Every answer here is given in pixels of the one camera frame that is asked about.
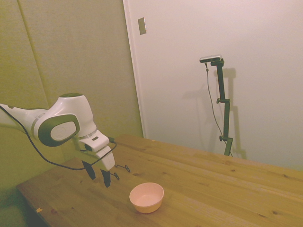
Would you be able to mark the pink plastic bowl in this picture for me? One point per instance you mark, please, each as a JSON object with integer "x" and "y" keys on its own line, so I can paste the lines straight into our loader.
{"x": 146, "y": 197}

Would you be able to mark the grey wall switch plate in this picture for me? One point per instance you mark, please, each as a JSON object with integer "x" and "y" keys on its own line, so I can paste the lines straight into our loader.
{"x": 142, "y": 26}

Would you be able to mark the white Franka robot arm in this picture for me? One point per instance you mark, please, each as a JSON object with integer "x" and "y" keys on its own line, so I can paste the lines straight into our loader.
{"x": 71, "y": 108}

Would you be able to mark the small wood chip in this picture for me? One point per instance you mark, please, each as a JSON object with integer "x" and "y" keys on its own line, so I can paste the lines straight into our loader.
{"x": 39, "y": 209}

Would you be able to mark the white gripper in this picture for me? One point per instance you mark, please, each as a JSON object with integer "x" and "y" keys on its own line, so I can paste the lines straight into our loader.
{"x": 107, "y": 158}

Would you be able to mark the white door frame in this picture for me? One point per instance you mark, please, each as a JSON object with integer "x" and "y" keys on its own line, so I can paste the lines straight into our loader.
{"x": 135, "y": 71}

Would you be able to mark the grey stereo camera bar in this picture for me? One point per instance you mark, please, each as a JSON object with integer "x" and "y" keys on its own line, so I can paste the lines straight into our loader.
{"x": 210, "y": 58}

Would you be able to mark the black jointed camera stand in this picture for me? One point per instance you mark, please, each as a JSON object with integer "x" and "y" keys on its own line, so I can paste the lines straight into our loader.
{"x": 223, "y": 99}

